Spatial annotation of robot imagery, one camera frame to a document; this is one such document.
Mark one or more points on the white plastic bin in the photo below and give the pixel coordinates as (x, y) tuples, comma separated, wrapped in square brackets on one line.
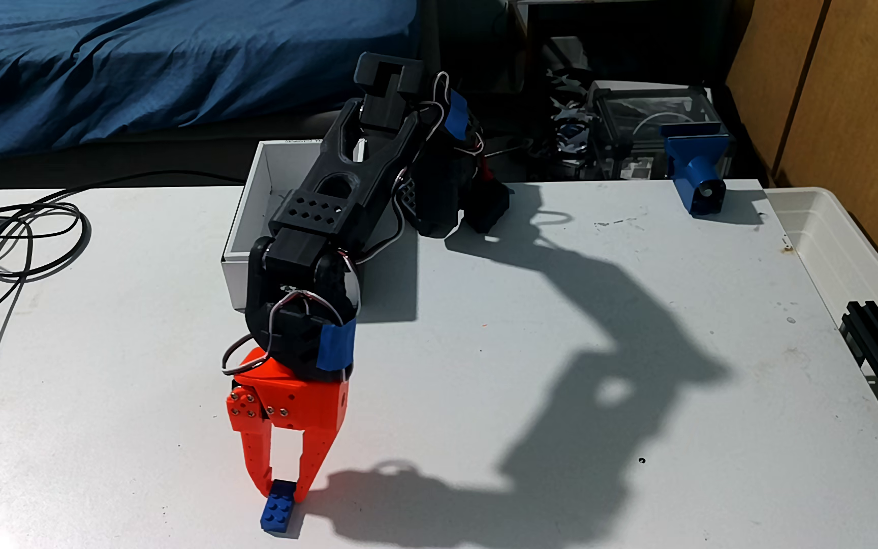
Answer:
[(828, 244)]

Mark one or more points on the brown wooden cabinet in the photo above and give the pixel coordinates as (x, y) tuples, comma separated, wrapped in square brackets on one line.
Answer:
[(850, 91)]

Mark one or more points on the blue bed blanket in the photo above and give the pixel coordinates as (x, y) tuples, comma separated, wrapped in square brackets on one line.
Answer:
[(180, 61)]

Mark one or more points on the clear-walled black enclosure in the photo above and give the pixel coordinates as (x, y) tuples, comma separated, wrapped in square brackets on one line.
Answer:
[(637, 114)]

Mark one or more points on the grey bed base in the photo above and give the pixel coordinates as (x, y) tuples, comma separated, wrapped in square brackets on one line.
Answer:
[(180, 149)]

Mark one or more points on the blue printed clamp mount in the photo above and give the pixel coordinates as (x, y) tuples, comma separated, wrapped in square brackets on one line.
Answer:
[(694, 164)]

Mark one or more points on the white cardboard box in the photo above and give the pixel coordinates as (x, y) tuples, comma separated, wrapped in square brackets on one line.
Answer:
[(256, 183)]

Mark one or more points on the blue toy brick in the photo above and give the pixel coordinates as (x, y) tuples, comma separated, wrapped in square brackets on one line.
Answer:
[(277, 512)]

